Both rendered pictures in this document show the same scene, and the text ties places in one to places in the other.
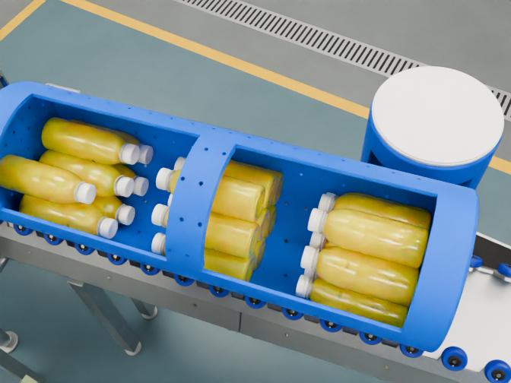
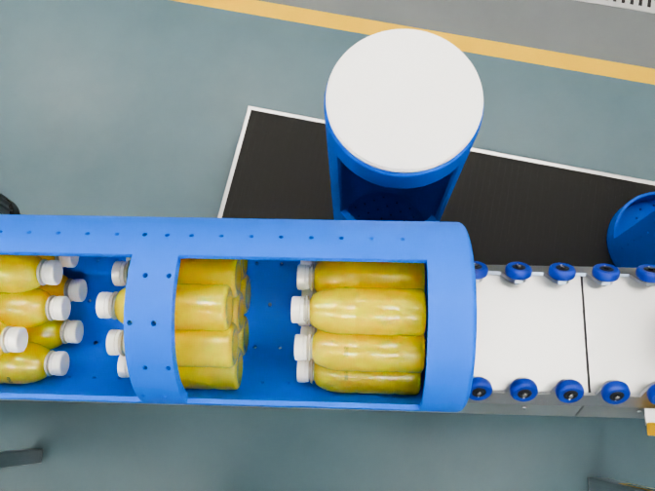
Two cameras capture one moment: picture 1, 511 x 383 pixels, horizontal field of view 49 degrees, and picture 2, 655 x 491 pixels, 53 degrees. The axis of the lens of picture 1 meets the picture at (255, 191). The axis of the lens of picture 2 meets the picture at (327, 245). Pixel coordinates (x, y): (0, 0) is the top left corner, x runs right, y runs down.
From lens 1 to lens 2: 0.34 m
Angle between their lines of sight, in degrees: 19
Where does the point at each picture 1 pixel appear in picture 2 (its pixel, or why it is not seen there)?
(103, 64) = not seen: outside the picture
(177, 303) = not seen: hidden behind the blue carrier
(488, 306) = (502, 313)
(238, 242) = (217, 357)
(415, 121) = (381, 117)
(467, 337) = (486, 355)
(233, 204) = (198, 321)
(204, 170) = (152, 306)
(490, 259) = (494, 177)
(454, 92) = (418, 63)
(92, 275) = not seen: hidden behind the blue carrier
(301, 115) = (239, 41)
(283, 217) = (258, 279)
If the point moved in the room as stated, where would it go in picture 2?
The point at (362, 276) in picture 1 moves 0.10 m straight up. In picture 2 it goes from (365, 359) to (366, 353)
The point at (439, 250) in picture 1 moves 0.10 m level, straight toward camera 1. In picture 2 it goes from (441, 333) to (424, 409)
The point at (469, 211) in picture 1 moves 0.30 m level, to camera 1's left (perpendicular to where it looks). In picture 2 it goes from (465, 276) to (254, 361)
